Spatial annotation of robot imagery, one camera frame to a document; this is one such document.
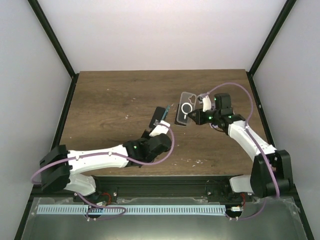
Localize left black frame post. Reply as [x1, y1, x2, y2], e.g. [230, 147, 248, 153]
[26, 0, 77, 78]

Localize metal front plate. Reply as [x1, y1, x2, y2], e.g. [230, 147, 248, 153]
[22, 198, 307, 240]

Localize light blue slotted strip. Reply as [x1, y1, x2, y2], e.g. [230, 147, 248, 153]
[36, 204, 226, 216]

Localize clear magsafe phone case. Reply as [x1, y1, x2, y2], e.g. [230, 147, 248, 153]
[178, 91, 197, 125]

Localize black screen phone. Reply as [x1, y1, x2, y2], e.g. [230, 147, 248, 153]
[174, 104, 187, 127]

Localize right black frame post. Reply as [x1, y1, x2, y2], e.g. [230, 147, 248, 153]
[248, 0, 297, 76]

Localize green cased phone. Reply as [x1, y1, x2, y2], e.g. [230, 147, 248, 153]
[161, 105, 171, 121]

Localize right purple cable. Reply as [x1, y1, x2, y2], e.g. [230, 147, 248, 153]
[204, 82, 281, 221]

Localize black frame post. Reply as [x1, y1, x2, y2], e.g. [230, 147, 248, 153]
[26, 0, 77, 78]
[248, 0, 297, 76]

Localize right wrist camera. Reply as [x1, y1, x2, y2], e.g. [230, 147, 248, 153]
[197, 93, 212, 112]

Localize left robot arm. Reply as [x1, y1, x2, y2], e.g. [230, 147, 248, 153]
[31, 126, 175, 202]

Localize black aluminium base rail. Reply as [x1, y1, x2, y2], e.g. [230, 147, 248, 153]
[32, 174, 297, 203]

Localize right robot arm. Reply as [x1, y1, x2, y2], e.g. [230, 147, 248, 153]
[188, 93, 294, 202]

